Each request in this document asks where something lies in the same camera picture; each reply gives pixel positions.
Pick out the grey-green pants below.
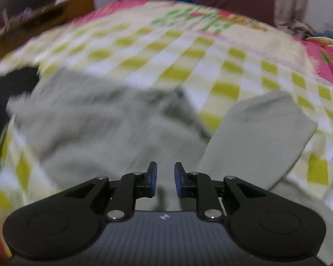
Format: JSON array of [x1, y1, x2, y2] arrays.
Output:
[[6, 68, 333, 221]]

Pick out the wooden bedside cabinet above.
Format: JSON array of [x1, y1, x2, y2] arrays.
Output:
[[0, 0, 97, 67]]

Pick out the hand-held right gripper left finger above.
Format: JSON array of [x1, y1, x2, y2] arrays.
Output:
[[63, 161, 158, 223]]

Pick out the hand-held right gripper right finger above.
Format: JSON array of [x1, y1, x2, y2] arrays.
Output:
[[174, 161, 269, 223]]

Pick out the beige curtain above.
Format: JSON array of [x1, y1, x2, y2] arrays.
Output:
[[275, 0, 308, 27]]

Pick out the blue cloth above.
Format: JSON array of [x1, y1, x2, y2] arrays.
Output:
[[312, 30, 333, 45]]

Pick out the green checkered bed sheet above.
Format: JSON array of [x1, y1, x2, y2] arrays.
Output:
[[0, 0, 333, 257]]

